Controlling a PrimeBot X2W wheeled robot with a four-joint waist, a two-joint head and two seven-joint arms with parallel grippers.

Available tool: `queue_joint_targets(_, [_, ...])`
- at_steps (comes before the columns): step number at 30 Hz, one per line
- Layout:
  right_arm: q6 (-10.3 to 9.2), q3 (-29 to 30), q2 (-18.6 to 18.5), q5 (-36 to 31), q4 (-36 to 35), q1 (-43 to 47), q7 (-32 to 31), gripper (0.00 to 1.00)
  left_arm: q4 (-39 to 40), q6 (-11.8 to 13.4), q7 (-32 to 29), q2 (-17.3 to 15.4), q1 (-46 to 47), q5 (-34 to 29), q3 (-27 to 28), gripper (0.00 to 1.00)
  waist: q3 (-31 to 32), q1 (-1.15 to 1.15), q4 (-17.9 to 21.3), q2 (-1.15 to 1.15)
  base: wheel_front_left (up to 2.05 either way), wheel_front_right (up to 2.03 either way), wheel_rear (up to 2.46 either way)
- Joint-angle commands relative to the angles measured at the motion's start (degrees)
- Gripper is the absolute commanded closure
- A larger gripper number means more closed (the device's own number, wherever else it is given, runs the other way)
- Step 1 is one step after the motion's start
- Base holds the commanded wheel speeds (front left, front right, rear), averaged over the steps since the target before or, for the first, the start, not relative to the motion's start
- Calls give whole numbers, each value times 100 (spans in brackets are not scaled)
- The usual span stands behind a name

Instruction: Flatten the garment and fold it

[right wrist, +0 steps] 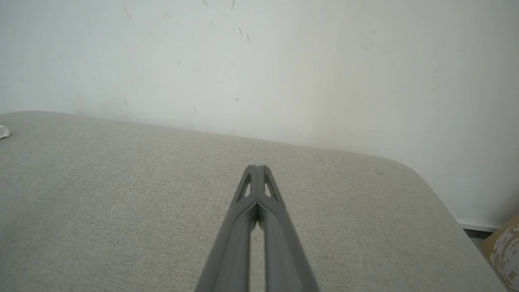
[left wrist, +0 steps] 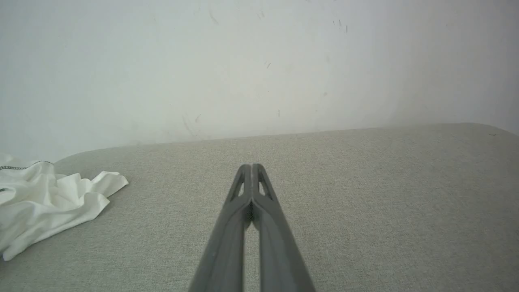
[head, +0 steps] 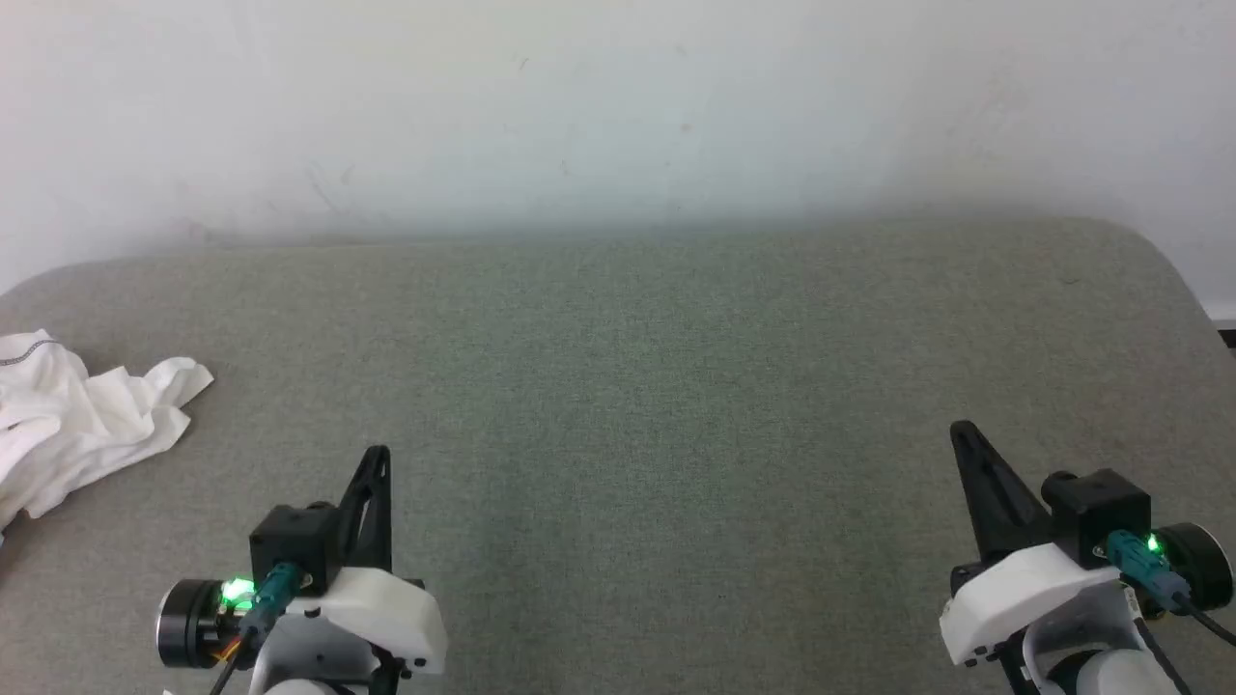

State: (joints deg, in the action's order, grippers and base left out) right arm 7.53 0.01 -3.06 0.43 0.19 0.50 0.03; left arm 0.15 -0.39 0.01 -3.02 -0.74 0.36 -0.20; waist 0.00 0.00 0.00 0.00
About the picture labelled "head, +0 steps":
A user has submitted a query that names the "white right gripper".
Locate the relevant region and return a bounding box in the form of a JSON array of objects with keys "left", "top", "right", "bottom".
[{"left": 940, "top": 420, "right": 1129, "bottom": 669}]

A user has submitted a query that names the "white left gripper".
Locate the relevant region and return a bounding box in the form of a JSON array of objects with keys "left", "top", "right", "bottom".
[{"left": 278, "top": 444, "right": 450, "bottom": 677}]

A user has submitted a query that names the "white long-sleeve shirt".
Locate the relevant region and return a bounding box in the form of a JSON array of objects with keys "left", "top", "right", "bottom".
[{"left": 0, "top": 330, "right": 215, "bottom": 546}]

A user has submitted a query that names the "grey fabric sofa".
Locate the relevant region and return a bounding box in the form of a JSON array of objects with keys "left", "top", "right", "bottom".
[{"left": 0, "top": 217, "right": 1236, "bottom": 695}]

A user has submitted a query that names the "left teal-plug camera cable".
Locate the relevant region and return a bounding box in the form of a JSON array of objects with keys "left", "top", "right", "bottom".
[{"left": 208, "top": 563, "right": 305, "bottom": 695}]

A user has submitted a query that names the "teal-plug camera cable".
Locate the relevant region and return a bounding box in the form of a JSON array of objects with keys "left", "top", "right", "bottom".
[
  {"left": 208, "top": 563, "right": 305, "bottom": 695},
  {"left": 1101, "top": 529, "right": 1236, "bottom": 646}
]

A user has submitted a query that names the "right teal-plug camera cable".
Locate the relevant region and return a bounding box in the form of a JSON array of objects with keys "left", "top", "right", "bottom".
[{"left": 1101, "top": 529, "right": 1236, "bottom": 646}]

